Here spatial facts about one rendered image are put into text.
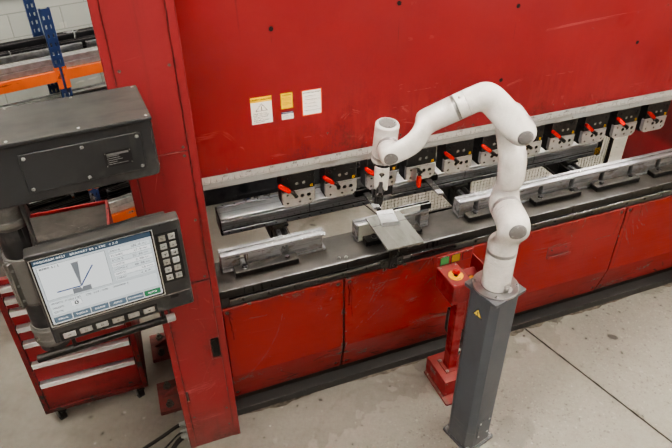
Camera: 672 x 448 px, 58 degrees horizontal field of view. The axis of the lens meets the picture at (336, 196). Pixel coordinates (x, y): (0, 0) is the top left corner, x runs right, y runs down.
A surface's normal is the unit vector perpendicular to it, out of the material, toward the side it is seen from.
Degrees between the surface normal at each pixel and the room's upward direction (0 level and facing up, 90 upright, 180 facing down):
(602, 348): 0
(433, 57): 90
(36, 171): 90
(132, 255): 90
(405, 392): 0
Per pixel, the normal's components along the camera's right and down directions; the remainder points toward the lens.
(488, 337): -0.18, 0.54
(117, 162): 0.43, 0.50
